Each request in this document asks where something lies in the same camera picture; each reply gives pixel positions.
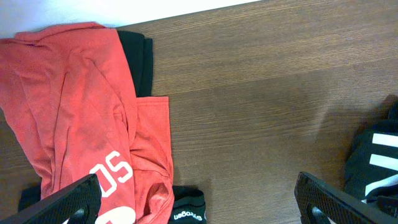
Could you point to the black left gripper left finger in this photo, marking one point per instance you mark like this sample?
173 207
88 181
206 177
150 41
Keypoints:
79 202

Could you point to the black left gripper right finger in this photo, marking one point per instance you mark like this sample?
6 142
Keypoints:
319 202

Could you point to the dark green t-shirt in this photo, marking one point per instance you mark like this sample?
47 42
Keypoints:
371 169

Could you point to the black garment with white logo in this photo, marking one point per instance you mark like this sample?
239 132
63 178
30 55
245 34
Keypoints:
140 59

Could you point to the red soccer t-shirt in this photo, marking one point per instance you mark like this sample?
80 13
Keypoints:
84 118

